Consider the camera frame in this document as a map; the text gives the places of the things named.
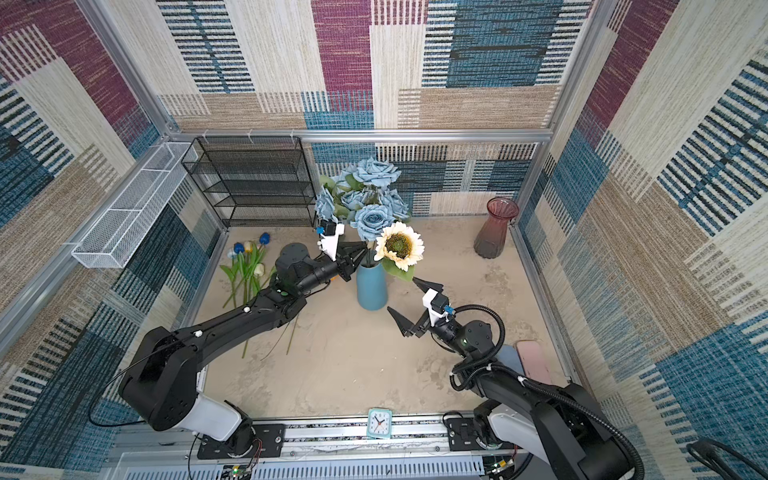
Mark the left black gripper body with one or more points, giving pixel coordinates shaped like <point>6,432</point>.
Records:
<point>327,272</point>

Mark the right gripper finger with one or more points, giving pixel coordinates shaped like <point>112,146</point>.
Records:
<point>426,286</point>
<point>405,326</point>

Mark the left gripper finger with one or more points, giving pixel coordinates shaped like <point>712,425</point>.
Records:
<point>346,267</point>
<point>351,250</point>

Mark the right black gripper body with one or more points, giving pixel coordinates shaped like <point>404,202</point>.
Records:
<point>444,334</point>

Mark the teal ceramic vase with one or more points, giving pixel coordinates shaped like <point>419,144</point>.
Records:
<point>371,284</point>

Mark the cream sunflower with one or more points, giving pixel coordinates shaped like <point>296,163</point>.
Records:
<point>399,248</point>

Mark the pale blue rose bouquet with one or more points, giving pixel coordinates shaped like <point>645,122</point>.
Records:
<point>362,196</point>

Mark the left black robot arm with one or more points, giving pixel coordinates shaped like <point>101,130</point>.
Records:
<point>161,382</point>

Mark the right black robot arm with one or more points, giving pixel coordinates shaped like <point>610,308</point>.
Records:
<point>562,426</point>

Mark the red ribbed glass vase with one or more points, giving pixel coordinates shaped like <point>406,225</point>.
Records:
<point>490,241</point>

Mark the blue oblong case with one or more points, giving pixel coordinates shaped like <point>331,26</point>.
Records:
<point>509,359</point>

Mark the tulip bunch with green leaves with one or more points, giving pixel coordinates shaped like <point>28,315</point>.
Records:
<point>246,272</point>

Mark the small teal alarm clock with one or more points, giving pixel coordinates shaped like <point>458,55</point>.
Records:
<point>379,423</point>

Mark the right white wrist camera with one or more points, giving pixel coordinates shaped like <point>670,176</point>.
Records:
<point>437,306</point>

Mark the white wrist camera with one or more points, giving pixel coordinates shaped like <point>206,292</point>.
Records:
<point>329,237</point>
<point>437,306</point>

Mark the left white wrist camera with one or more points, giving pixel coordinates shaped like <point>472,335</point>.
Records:
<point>329,237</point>

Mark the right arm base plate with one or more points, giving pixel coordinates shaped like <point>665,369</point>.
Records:
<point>462,435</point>

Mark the black wire shelf rack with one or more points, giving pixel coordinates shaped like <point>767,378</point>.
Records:
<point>253,181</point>

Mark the aluminium front rail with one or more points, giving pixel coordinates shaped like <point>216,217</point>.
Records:
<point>324,448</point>

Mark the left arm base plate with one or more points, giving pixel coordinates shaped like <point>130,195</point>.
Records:
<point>264,440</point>

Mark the white mesh wall basket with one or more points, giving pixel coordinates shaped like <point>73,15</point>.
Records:
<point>119,231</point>

